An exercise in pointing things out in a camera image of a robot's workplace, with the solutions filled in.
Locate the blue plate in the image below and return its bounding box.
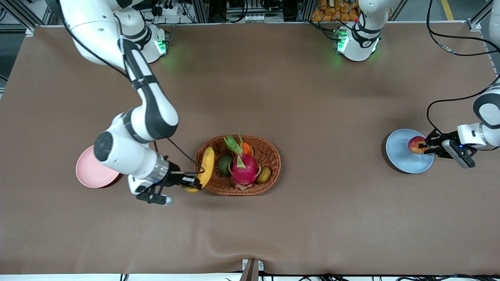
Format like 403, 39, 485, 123
386, 128, 435, 174

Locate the white power strip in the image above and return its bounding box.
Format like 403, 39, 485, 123
150, 3, 188, 18

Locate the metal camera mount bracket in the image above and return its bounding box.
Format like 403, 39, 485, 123
239, 259, 264, 281

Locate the pink plate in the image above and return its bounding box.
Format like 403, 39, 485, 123
75, 145, 122, 189

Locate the green avocado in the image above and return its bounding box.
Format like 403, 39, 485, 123
218, 155, 235, 178

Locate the brown table cover cloth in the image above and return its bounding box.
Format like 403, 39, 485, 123
0, 21, 500, 276

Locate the bag of orange items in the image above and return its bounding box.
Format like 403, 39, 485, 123
311, 0, 360, 22

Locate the red yellow apple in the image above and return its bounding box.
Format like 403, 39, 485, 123
408, 136, 427, 154

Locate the brown wicker basket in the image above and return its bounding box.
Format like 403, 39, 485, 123
194, 135, 282, 195

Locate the yellow banana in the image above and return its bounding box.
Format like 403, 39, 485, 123
184, 147, 216, 193

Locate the pink dragon fruit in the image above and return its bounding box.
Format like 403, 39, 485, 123
224, 132, 262, 190

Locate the white terminal strip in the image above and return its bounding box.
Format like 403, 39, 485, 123
227, 14, 284, 23

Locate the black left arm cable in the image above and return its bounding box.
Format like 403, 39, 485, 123
426, 0, 500, 135

